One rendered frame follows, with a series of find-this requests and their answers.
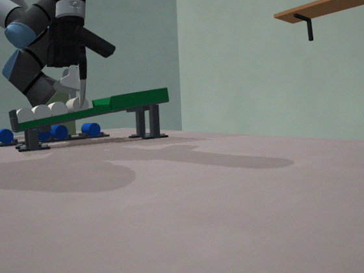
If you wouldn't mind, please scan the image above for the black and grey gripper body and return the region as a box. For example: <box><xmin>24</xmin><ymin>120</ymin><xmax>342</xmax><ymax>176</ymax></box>
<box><xmin>47</xmin><ymin>16</ymin><xmax>86</xmax><ymax>68</ymax></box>

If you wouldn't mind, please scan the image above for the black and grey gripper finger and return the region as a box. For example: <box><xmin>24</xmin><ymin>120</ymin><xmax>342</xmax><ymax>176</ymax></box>
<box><xmin>60</xmin><ymin>49</ymin><xmax>87</xmax><ymax>108</ymax></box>
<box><xmin>53</xmin><ymin>68</ymin><xmax>76</xmax><ymax>100</ymax></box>

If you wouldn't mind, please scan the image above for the blue cylinder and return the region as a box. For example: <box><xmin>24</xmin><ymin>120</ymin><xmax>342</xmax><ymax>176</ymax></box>
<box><xmin>38</xmin><ymin>131</ymin><xmax>51</xmax><ymax>140</ymax></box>
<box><xmin>50</xmin><ymin>125</ymin><xmax>68</xmax><ymax>139</ymax></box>
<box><xmin>0</xmin><ymin>129</ymin><xmax>14</xmax><ymax>144</ymax></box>
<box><xmin>81</xmin><ymin>123</ymin><xmax>101</xmax><ymax>136</ymax></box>

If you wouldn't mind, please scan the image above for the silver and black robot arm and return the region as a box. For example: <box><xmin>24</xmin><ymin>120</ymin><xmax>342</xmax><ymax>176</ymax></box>
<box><xmin>0</xmin><ymin>0</ymin><xmax>116</xmax><ymax>107</ymax></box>

